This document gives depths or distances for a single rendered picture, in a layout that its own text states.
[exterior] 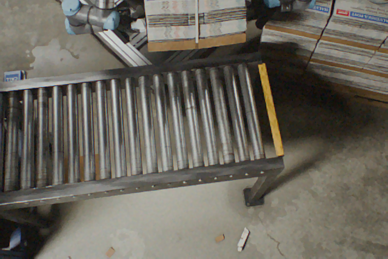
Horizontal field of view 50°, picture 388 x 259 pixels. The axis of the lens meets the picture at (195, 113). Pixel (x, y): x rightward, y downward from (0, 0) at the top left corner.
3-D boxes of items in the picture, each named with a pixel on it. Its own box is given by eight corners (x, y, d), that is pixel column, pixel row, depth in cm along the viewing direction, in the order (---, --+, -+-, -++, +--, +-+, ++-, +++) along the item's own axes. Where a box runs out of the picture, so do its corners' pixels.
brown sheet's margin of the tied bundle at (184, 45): (180, 8, 184) (180, 0, 181) (188, 50, 164) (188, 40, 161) (144, 10, 182) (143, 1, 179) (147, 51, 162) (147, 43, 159)
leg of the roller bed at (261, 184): (257, 191, 248) (277, 162, 185) (259, 201, 246) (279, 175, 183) (247, 192, 248) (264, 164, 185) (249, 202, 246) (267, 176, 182)
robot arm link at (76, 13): (91, -2, 162) (97, 14, 172) (64, -8, 163) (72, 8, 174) (83, 15, 159) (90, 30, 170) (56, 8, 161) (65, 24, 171)
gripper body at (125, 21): (130, 14, 170) (100, 17, 170) (133, 31, 177) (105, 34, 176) (130, 4, 176) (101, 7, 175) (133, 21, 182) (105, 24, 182)
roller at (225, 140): (219, 68, 194) (219, 63, 189) (235, 167, 177) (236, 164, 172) (208, 70, 194) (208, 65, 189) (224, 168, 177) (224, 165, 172)
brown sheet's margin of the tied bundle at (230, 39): (232, 2, 185) (232, -7, 181) (246, 42, 165) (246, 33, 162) (197, 7, 184) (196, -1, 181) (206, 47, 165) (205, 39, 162)
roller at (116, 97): (121, 80, 192) (119, 76, 187) (128, 181, 175) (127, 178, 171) (110, 82, 192) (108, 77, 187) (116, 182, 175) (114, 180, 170)
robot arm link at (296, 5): (314, -15, 178) (309, -3, 186) (288, -12, 178) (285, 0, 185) (318, 0, 175) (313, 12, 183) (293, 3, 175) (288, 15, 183)
